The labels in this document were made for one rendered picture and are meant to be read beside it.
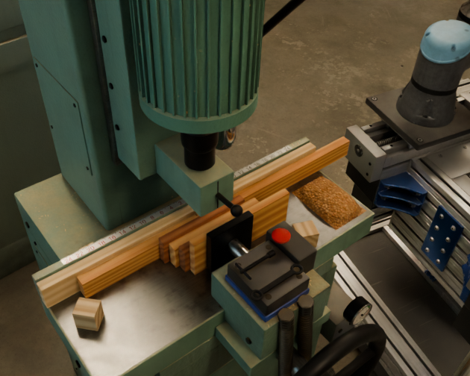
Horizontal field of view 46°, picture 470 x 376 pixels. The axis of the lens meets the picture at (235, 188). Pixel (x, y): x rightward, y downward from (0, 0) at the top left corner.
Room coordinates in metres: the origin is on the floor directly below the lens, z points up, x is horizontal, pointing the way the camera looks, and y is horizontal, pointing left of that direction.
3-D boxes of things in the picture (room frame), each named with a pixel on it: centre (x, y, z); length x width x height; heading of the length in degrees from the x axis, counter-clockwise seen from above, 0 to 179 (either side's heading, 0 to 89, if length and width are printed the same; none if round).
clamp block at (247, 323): (0.54, -0.06, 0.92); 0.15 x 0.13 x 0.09; 130
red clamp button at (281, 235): (0.58, -0.08, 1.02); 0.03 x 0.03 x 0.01
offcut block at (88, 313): (0.48, 0.22, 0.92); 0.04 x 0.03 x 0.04; 83
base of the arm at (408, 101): (1.22, -0.49, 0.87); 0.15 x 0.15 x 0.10
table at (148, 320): (0.61, -0.01, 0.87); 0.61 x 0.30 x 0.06; 130
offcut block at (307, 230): (0.67, -0.13, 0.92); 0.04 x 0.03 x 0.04; 108
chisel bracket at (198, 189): (0.70, 0.07, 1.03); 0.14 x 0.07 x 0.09; 40
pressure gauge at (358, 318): (0.69, -0.27, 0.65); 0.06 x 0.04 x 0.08; 130
